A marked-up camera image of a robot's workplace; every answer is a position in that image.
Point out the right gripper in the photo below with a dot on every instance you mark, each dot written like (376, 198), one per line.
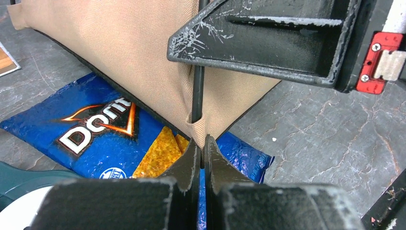
(376, 52)

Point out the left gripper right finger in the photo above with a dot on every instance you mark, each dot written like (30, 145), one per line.
(234, 202)

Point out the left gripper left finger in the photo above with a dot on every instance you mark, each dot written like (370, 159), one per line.
(168, 202)

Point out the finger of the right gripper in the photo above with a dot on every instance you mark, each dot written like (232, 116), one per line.
(303, 41)
(389, 211)

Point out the tan pet tent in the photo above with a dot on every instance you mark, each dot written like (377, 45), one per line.
(127, 41)

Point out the blue Doritos chip bag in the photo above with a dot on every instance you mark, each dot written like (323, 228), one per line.
(96, 132)

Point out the white wire wooden shelf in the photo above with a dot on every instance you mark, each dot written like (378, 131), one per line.
(7, 63)

